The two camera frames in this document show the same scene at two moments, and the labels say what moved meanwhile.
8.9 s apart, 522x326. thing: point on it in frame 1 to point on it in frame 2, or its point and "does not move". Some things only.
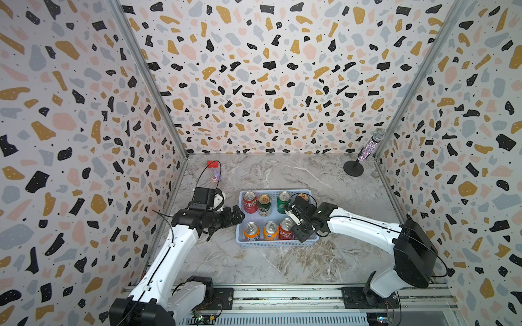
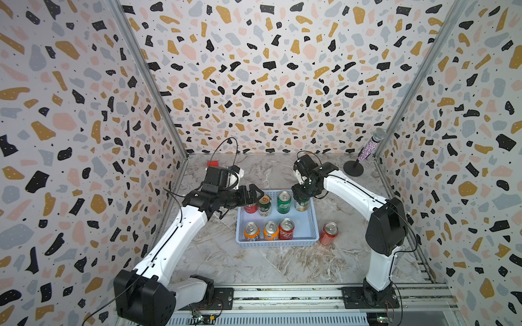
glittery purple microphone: x=378 y=134 does not move
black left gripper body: x=223 y=219 to x=232 y=198
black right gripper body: x=302 y=230 to x=303 y=190
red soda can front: x=285 y=229 does not move
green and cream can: x=264 y=204 does not move
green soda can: x=284 y=197 does not move
